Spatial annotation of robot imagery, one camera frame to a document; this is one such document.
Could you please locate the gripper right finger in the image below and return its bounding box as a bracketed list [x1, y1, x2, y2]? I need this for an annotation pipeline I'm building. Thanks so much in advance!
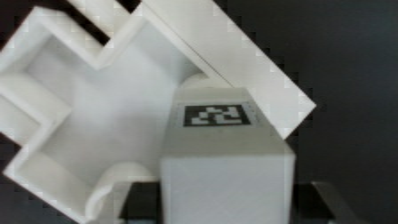
[293, 182, 362, 224]

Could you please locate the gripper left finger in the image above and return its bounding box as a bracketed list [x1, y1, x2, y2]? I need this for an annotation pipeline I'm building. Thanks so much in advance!
[108, 181, 162, 224]

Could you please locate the white chair leg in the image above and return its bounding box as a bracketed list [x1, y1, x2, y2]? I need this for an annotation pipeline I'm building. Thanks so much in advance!
[160, 74, 295, 224]

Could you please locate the white chair seat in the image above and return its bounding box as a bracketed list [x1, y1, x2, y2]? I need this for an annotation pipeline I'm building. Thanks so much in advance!
[0, 0, 314, 224]

